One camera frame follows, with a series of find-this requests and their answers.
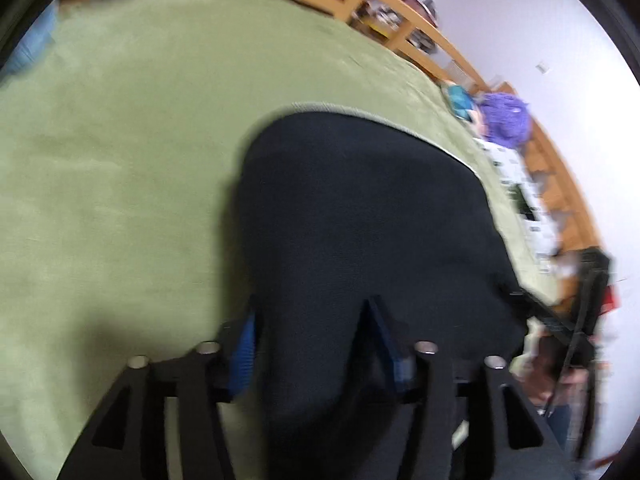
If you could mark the light blue fleece blanket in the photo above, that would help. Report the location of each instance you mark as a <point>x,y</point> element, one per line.
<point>33,43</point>

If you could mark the black pants with grey stripe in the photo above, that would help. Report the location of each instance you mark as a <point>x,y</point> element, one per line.
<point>336,212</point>

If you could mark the white patterned pillow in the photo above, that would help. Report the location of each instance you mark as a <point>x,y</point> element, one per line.
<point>541,232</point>

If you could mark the wooden bed frame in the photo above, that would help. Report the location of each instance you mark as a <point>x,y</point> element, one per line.
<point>409,29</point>

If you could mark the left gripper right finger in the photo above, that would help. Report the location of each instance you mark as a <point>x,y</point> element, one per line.
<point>390,346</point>

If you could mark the person's right hand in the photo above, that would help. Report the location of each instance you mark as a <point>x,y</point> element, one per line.
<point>539,385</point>

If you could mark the teal patterned cushion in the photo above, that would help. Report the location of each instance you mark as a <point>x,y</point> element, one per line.
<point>460,102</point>

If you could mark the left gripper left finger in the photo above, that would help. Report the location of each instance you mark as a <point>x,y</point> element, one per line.
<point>238,341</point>

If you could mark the purple plush toy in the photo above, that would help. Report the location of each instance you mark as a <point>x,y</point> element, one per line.
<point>506,118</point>

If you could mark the green bed blanket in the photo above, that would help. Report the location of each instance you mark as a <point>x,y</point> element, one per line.
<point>119,149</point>

